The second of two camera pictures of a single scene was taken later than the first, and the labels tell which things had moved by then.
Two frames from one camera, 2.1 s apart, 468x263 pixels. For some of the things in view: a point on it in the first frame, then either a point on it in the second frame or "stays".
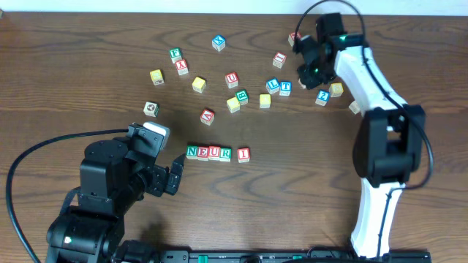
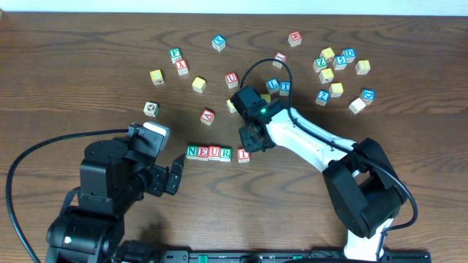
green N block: [191, 151] stays
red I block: [243, 155] stays
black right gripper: [308, 57] → [252, 138]
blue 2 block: [322, 97] stays
